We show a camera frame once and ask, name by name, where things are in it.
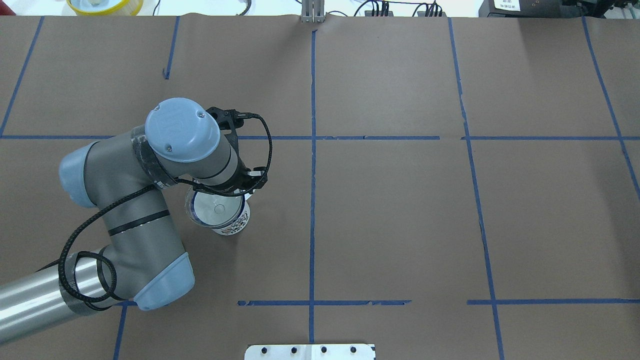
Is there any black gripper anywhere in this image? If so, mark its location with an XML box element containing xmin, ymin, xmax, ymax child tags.
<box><xmin>231</xmin><ymin>166</ymin><xmax>268</xmax><ymax>194</ymax></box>

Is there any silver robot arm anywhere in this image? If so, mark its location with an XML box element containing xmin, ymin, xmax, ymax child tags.
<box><xmin>1</xmin><ymin>97</ymin><xmax>273</xmax><ymax>345</ymax></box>

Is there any white enamel mug blue rim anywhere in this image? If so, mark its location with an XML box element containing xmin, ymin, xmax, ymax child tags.
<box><xmin>185</xmin><ymin>189</ymin><xmax>252</xmax><ymax>236</ymax></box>

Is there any yellow tape roll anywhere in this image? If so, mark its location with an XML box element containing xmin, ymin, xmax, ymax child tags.
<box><xmin>66</xmin><ymin>0</ymin><xmax>144</xmax><ymax>17</ymax></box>

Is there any black computer box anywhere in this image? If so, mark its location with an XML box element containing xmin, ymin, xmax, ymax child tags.
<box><xmin>477</xmin><ymin>0</ymin><xmax>587</xmax><ymax>19</ymax></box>

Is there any aluminium frame post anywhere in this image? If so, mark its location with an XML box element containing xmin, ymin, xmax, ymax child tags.
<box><xmin>298</xmin><ymin>0</ymin><xmax>326</xmax><ymax>24</ymax></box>

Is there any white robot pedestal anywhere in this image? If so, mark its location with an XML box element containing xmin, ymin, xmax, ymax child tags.
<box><xmin>244</xmin><ymin>343</ymin><xmax>377</xmax><ymax>360</ymax></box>

